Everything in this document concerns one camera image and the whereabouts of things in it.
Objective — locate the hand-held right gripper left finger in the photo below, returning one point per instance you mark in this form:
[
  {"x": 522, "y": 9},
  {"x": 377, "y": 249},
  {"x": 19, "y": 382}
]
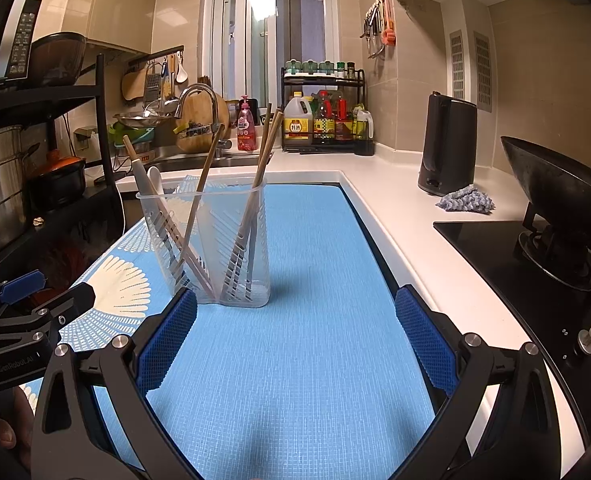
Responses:
[{"x": 168, "y": 342}]

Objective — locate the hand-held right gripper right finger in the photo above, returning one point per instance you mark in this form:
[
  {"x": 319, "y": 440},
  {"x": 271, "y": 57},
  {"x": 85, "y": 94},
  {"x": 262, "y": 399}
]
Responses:
[{"x": 425, "y": 345}]

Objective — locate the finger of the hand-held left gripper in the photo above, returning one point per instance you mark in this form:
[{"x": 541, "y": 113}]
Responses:
[
  {"x": 70, "y": 302},
  {"x": 22, "y": 285}
]

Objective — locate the clear plastic utensil holder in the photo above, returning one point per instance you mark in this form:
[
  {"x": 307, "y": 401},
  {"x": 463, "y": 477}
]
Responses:
[{"x": 255, "y": 260}]

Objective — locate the person's left hand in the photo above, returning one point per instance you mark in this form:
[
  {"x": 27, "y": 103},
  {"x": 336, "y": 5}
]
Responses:
[{"x": 5, "y": 435}]

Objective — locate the black pot with orange lid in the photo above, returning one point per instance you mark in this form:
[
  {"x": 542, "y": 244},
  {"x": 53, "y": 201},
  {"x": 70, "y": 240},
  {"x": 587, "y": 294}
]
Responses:
[{"x": 57, "y": 185}]

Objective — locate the black gas stove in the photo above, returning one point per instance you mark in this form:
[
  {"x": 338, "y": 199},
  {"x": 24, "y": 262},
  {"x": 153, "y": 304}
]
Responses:
[{"x": 500, "y": 260}]

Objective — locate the blue patterned tablecloth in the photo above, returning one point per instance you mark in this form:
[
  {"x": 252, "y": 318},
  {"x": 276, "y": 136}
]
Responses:
[{"x": 300, "y": 360}]

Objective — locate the grey knitted dishcloth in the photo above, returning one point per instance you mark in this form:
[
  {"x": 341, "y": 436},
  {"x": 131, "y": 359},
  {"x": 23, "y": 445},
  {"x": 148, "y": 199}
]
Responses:
[{"x": 468, "y": 200}]

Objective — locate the black shelf rack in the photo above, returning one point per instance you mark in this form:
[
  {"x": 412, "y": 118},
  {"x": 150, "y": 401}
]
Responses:
[{"x": 106, "y": 125}]

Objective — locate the green plastic basin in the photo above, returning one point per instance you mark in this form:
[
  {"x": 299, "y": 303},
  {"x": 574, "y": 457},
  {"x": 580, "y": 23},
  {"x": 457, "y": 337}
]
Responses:
[{"x": 140, "y": 135}]

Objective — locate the steel colander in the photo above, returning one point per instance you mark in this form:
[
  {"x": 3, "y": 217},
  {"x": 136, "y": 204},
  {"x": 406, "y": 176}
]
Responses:
[{"x": 140, "y": 119}]

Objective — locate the black electric kettle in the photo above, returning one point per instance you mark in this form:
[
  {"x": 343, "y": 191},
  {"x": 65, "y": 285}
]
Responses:
[{"x": 448, "y": 145}]

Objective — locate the round wooden cutting board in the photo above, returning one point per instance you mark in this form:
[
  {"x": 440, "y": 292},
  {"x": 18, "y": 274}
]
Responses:
[{"x": 200, "y": 137}]

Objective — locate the black wok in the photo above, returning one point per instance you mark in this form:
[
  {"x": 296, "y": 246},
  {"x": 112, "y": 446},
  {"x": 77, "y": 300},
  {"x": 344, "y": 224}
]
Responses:
[{"x": 560, "y": 185}]

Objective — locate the glass oil dispenser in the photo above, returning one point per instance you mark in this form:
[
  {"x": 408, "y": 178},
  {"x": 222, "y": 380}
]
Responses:
[{"x": 364, "y": 130}]

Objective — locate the red dish soap bottle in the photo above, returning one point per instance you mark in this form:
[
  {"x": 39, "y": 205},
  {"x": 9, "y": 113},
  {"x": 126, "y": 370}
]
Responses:
[{"x": 247, "y": 130}]

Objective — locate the hanging light wooden board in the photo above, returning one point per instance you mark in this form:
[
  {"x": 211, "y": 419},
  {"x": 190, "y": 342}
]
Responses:
[{"x": 135, "y": 85}]

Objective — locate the dark bowl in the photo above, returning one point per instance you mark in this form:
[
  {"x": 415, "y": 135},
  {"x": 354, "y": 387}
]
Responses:
[{"x": 57, "y": 60}]

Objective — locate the hanging metal grater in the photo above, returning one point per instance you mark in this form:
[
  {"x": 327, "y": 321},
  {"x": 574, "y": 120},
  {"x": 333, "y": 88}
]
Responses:
[{"x": 153, "y": 85}]

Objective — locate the red cap sauce bottle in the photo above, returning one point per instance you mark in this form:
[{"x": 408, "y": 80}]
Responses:
[{"x": 324, "y": 127}]

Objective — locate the microwave oven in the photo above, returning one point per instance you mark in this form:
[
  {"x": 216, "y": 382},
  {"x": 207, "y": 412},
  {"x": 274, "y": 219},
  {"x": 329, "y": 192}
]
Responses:
[{"x": 20, "y": 45}]

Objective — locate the steel kitchen faucet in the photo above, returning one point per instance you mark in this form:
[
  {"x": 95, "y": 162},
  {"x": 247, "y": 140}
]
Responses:
[{"x": 198, "y": 91}]

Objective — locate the large cooking oil jug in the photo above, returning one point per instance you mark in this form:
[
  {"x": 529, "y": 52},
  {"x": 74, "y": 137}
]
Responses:
[{"x": 299, "y": 127}]

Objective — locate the hanging white ladle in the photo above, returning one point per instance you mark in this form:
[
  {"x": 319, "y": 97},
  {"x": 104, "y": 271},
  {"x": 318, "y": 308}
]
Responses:
[{"x": 181, "y": 76}]

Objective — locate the black spice rack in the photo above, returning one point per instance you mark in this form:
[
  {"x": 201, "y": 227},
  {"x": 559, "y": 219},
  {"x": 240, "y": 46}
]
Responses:
[{"x": 363, "y": 90}]

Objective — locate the row of spice jars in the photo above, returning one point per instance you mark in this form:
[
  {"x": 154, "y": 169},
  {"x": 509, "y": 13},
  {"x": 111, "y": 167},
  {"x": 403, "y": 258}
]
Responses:
[{"x": 320, "y": 66}]

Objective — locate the orange hanging kitchen tool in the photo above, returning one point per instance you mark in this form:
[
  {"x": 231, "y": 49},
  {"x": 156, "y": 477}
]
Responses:
[{"x": 389, "y": 35}]

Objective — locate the hanging metal kitchen scissors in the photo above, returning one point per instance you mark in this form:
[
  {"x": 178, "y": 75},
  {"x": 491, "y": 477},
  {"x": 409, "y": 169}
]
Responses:
[{"x": 373, "y": 35}]

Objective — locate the kitchen window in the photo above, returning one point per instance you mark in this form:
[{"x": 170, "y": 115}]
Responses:
[{"x": 270, "y": 20}]

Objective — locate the grey wall vent grille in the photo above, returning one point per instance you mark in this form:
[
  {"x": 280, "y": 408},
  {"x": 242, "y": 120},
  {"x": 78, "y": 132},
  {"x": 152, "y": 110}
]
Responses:
[
  {"x": 457, "y": 65},
  {"x": 482, "y": 70}
]

